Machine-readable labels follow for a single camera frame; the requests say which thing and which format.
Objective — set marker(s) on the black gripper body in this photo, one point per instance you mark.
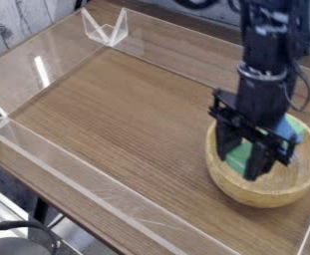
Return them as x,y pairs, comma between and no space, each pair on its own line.
255,109

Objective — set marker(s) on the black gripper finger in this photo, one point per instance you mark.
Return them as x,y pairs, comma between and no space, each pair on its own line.
227,138
260,160

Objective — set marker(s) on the green rectangular block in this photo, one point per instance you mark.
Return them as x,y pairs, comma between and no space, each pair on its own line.
238,156

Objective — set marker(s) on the light wooden bowl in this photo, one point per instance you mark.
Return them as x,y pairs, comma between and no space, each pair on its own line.
275,189

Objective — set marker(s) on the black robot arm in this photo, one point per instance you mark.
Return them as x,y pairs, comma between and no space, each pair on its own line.
275,35

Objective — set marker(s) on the black table leg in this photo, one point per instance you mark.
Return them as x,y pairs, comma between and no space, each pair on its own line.
40,210

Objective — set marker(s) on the clear acrylic corner bracket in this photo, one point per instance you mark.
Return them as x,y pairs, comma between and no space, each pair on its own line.
105,34

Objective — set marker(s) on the clear acrylic front wall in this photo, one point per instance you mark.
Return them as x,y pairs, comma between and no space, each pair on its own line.
127,220

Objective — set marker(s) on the black metal base plate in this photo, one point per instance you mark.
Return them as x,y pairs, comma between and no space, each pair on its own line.
43,237

